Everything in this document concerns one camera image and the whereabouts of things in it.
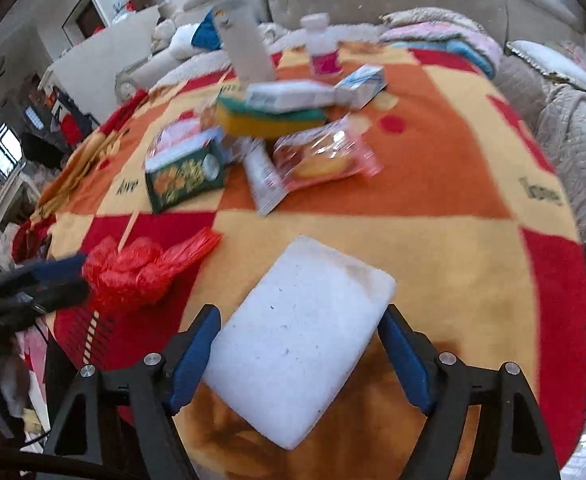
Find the flat white blue box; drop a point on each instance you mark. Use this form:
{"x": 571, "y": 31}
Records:
{"x": 288, "y": 95}

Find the red plastic bag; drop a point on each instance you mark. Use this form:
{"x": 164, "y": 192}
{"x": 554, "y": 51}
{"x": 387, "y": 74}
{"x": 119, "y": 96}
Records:
{"x": 133, "y": 272}

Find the white cabinet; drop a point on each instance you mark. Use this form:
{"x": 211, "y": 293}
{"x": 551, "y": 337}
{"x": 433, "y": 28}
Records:
{"x": 103, "y": 50}

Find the small white blue carton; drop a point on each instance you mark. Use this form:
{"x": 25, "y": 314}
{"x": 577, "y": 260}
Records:
{"x": 360, "y": 85}

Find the orange red printed blanket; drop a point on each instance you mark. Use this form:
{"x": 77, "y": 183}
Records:
{"x": 423, "y": 160}

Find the white squeeze tube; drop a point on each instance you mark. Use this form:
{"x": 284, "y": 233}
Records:
{"x": 263, "y": 180}

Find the thin wooden stick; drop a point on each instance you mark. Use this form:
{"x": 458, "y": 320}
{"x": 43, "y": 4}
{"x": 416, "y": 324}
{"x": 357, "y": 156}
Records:
{"x": 128, "y": 230}

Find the white plush cloth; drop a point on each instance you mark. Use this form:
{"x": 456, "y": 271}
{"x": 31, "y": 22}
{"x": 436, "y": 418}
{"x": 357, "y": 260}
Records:
{"x": 183, "y": 40}

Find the white bottle pink label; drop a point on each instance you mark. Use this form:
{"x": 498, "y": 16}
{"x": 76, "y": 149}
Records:
{"x": 323, "y": 55}

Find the yellow green sponge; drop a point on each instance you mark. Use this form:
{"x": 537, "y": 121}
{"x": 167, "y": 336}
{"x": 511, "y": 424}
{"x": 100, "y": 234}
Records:
{"x": 263, "y": 122}

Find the tall white cylinder canister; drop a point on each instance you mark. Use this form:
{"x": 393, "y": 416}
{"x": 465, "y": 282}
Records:
{"x": 248, "y": 50}

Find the clear bread snack packet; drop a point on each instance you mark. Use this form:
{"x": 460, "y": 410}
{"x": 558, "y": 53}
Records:
{"x": 323, "y": 155}

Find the beige quilted sofa cover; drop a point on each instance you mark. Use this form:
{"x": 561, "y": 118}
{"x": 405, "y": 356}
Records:
{"x": 568, "y": 135}

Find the pink plastic packet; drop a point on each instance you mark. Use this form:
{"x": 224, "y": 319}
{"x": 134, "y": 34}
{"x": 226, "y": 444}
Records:
{"x": 178, "y": 135}

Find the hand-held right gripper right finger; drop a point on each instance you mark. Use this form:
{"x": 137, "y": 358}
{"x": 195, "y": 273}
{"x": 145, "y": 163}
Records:
{"x": 405, "y": 360}

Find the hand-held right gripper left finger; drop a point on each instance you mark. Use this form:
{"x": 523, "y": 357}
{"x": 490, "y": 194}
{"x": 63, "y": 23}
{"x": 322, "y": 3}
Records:
{"x": 193, "y": 360}

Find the dark blue cloth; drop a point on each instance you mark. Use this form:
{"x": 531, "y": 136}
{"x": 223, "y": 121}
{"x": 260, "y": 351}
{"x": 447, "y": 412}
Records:
{"x": 205, "y": 32}

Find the folded pink blanket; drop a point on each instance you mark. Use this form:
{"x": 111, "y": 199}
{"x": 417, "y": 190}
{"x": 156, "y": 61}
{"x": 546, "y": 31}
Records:
{"x": 438, "y": 27}

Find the white ruffled pillow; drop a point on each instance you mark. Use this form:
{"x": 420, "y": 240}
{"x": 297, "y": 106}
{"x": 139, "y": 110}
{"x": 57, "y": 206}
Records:
{"x": 558, "y": 65}

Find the white foam block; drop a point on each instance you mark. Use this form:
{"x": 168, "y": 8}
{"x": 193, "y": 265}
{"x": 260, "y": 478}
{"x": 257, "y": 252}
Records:
{"x": 298, "y": 340}

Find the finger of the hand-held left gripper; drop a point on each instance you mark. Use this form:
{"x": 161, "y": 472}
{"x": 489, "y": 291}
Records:
{"x": 58, "y": 294}
{"x": 48, "y": 267}

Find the glass window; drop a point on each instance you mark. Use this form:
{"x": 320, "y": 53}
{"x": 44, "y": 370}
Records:
{"x": 5, "y": 152}

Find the folded blue towel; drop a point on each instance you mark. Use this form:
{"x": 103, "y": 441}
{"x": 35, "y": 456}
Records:
{"x": 458, "y": 52}

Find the green printed box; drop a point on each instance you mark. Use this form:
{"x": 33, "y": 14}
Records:
{"x": 183, "y": 180}

